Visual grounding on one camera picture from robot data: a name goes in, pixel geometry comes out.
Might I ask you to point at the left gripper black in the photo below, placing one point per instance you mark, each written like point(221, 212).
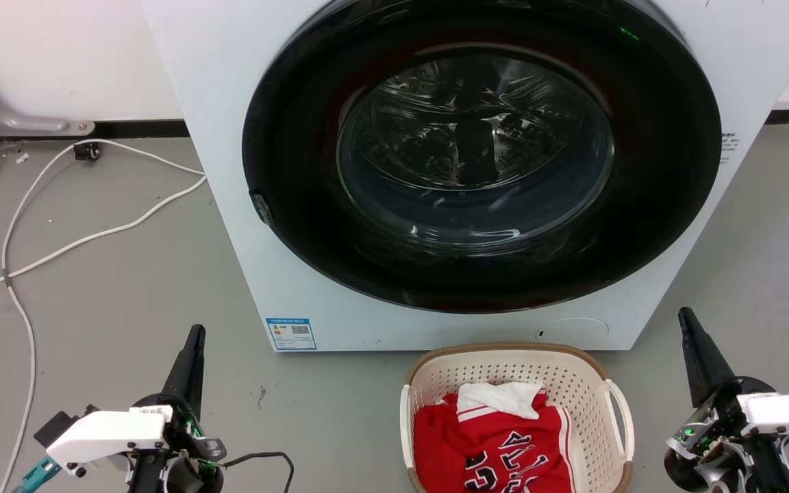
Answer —
point(185, 465)

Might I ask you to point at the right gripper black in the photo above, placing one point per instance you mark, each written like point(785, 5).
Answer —
point(716, 438)

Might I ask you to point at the cream perforated laundry basket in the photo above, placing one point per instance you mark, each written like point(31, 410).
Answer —
point(572, 383)

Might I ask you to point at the blue energy label sticker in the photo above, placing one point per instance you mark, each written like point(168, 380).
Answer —
point(290, 333)

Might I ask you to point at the white front-load washing machine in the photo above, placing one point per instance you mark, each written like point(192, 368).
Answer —
point(230, 205)

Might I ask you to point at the black round washer door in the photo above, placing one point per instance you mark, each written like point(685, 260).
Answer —
point(298, 205)

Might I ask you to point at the white cloth garment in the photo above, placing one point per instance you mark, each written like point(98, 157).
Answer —
point(497, 398)

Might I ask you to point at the small black floor stopper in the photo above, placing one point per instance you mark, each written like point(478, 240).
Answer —
point(86, 151)

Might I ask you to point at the red basketball jersey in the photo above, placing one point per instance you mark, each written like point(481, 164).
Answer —
point(449, 445)

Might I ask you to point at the right wrist white camera housing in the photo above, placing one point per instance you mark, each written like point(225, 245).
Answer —
point(788, 413)

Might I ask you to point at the wrist white camera housing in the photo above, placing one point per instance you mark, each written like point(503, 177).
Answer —
point(107, 433)
point(788, 413)

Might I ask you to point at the left wrist white camera housing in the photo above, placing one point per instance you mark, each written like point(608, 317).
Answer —
point(107, 433)

